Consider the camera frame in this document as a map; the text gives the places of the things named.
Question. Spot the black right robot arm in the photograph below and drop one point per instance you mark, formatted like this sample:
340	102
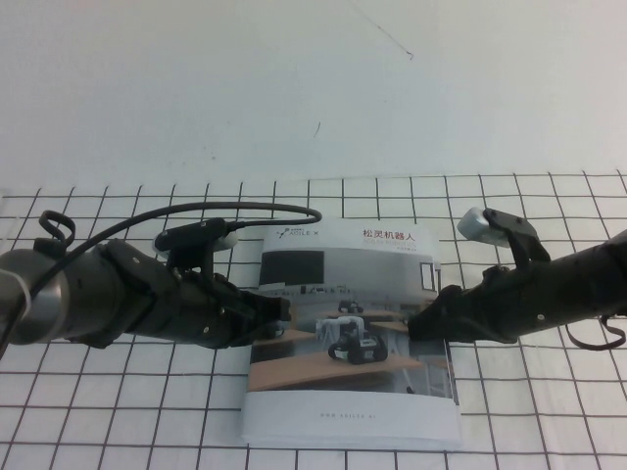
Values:
588	279

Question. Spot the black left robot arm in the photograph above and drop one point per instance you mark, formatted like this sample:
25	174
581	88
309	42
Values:
88	294

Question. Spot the white black-grid table cloth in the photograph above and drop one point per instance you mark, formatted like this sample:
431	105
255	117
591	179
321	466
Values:
514	416

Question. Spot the white AgileX product catalogue book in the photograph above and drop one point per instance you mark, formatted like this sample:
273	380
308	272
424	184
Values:
343	391

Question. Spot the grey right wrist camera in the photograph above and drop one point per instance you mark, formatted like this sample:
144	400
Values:
477	225

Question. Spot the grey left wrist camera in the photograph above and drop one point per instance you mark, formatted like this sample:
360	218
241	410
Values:
196	234

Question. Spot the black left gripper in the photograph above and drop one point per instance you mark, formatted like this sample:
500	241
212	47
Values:
206	313

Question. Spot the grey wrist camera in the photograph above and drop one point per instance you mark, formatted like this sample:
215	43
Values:
196	234
477	225

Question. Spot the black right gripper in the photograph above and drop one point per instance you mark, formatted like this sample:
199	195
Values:
504	308

